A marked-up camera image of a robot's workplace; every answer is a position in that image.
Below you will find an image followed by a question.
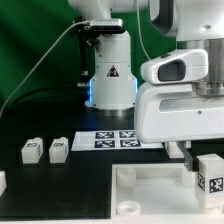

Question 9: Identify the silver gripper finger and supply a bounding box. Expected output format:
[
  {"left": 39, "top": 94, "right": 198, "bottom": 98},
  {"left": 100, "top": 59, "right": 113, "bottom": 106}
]
[{"left": 177, "top": 141, "right": 199, "bottom": 172}]

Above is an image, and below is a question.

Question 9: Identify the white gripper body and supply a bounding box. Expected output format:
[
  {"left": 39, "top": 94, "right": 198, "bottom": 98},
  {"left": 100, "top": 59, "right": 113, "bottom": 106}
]
[{"left": 134, "top": 83, "right": 224, "bottom": 143}]

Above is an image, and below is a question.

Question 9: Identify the white square tabletop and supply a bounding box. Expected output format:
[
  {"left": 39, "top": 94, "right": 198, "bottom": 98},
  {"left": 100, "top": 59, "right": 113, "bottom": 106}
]
[{"left": 111, "top": 163, "right": 224, "bottom": 224}]

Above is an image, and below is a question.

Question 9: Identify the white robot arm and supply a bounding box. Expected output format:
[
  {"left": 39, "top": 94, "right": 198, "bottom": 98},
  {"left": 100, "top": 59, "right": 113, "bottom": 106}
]
[{"left": 68, "top": 0, "right": 224, "bottom": 151}]

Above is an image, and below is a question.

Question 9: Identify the white marker sheet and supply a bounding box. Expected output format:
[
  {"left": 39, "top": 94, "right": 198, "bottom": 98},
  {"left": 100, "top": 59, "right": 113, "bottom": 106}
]
[{"left": 72, "top": 130, "right": 162, "bottom": 151}]

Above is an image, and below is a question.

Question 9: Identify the white block left edge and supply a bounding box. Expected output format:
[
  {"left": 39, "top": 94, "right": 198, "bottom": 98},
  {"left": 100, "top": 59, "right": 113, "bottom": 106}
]
[{"left": 0, "top": 171, "right": 7, "bottom": 197}]

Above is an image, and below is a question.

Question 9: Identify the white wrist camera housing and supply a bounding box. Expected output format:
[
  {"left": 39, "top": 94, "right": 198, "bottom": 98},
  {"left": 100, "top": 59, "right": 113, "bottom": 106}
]
[{"left": 141, "top": 49, "right": 209, "bottom": 85}]

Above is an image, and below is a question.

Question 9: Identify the grey camera on stand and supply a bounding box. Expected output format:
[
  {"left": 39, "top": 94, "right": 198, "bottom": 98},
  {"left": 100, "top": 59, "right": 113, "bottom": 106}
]
[{"left": 90, "top": 19, "right": 123, "bottom": 31}]

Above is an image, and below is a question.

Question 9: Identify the black camera stand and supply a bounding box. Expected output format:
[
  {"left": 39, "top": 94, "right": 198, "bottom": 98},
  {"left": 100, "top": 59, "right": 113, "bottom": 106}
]
[{"left": 70, "top": 16, "right": 99, "bottom": 87}]

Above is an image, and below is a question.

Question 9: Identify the grey camera cable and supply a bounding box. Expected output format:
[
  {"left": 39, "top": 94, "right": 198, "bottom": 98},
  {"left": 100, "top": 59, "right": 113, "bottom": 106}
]
[{"left": 0, "top": 20, "right": 92, "bottom": 118}]

